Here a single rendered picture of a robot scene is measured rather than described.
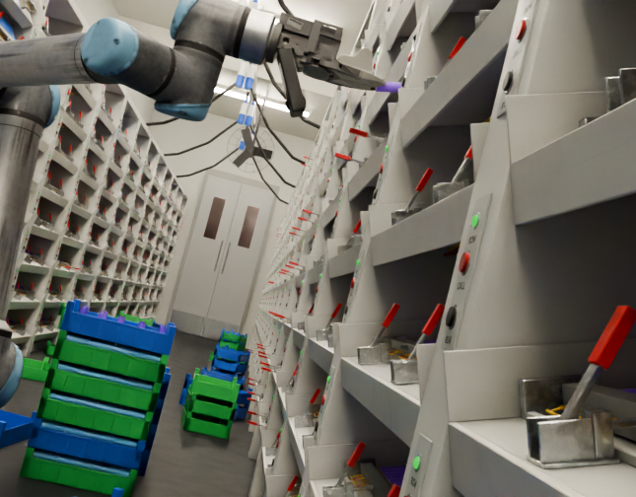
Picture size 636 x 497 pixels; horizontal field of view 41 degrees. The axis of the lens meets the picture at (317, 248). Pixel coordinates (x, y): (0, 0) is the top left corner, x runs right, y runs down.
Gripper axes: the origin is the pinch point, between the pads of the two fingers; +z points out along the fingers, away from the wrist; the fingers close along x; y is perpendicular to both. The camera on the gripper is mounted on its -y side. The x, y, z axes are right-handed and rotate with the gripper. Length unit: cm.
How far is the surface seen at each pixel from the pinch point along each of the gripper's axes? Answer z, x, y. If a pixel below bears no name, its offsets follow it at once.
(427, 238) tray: 6, -57, -31
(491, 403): 8, -86, -45
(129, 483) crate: -27, 91, -99
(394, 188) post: 6.1, -16.1, -19.3
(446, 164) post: 12.8, -16.1, -13.2
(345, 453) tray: 10, -16, -60
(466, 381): 6, -86, -44
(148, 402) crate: -29, 90, -77
